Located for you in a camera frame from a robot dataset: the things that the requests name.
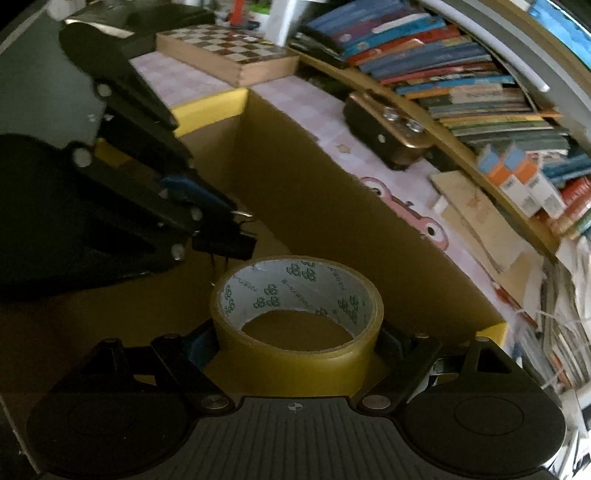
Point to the red bottle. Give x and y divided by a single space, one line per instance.
238 8

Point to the long row of books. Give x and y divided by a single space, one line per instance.
438 60

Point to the yellow cardboard box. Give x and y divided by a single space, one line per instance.
300 194

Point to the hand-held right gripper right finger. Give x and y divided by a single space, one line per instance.
398 346

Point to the stack of papers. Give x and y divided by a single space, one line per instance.
480 230

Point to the clear packing tape roll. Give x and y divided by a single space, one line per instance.
295 362

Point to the orange white small carton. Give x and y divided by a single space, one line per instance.
501 174
526 171

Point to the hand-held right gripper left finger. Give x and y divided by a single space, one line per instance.
202 345

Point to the white frame wooden bookshelf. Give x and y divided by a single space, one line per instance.
538 233

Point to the wooden chessboard box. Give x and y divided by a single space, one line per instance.
221 46

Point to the brown case with metal clasps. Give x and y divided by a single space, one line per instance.
369 124

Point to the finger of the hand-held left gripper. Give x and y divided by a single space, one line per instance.
138 198
198 191

